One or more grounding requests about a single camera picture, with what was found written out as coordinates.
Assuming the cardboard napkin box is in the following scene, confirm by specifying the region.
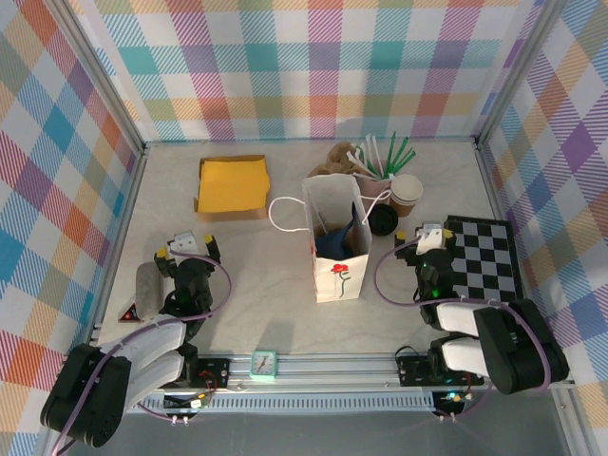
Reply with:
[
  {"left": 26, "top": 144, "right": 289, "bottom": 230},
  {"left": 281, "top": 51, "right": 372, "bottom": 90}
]
[{"left": 193, "top": 154, "right": 273, "bottom": 223}]

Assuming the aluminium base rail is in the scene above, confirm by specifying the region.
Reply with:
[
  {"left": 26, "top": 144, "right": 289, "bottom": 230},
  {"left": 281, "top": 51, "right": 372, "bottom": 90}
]
[{"left": 51, "top": 350, "right": 579, "bottom": 393}]

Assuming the small teal clock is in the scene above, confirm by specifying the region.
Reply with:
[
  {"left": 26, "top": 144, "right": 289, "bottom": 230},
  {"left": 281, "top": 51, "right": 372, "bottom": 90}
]
[{"left": 249, "top": 350, "right": 278, "bottom": 380}]

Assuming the aluminium frame bar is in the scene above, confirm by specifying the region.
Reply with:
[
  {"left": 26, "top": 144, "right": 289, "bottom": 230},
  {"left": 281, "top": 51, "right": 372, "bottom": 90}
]
[
  {"left": 87, "top": 144, "right": 148, "bottom": 355},
  {"left": 474, "top": 140, "right": 552, "bottom": 355}
]

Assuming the small circuit board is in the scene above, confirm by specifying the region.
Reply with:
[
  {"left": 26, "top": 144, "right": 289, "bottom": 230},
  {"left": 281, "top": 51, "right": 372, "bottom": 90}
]
[
  {"left": 434, "top": 389, "right": 476, "bottom": 410},
  {"left": 163, "top": 392, "right": 210, "bottom": 410}
]

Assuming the white slotted cable duct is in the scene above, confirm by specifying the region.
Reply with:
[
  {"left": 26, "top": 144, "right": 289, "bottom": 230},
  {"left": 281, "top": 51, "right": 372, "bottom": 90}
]
[{"left": 132, "top": 391, "right": 436, "bottom": 413}]

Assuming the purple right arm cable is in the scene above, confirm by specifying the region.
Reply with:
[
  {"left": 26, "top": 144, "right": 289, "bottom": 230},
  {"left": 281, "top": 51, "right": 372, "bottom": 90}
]
[{"left": 374, "top": 236, "right": 555, "bottom": 422}]

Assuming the blue napkin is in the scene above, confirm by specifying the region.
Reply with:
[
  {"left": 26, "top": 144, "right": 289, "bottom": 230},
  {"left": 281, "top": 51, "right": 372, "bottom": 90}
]
[{"left": 315, "top": 201, "right": 365, "bottom": 260}]

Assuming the aluminium frame post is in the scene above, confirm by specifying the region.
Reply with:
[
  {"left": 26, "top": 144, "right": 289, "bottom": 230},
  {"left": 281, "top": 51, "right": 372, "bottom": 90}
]
[
  {"left": 51, "top": 0, "right": 146, "bottom": 156},
  {"left": 474, "top": 0, "right": 566, "bottom": 148}
]

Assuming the black grey chessboard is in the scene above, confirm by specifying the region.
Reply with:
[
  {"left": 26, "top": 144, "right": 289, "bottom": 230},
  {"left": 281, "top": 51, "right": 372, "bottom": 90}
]
[{"left": 444, "top": 214, "right": 526, "bottom": 305}]

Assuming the white flower paper bag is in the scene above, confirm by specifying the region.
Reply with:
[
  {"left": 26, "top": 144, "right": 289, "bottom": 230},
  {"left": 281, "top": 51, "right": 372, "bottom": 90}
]
[{"left": 268, "top": 174, "right": 393, "bottom": 304}]

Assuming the stack of black lids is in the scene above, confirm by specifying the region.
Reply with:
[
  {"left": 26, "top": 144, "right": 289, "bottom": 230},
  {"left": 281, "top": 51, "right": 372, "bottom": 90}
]
[{"left": 368, "top": 204, "right": 399, "bottom": 237}]

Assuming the pink straw holder cup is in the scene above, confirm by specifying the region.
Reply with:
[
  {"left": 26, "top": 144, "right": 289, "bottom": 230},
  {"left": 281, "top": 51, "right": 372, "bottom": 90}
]
[{"left": 355, "top": 159, "right": 395, "bottom": 210}]

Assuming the yellow napkin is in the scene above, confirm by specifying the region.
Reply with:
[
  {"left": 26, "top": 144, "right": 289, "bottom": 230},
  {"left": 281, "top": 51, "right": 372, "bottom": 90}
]
[{"left": 198, "top": 158, "right": 271, "bottom": 214}]

